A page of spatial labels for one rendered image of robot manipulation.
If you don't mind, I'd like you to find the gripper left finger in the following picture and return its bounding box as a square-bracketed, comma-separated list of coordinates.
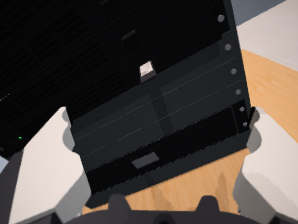
[0, 107, 91, 224]

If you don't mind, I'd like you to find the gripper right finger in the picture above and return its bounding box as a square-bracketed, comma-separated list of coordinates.
[232, 106, 298, 224]

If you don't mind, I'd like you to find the black server rack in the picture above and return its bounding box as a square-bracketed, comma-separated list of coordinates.
[0, 0, 251, 209]

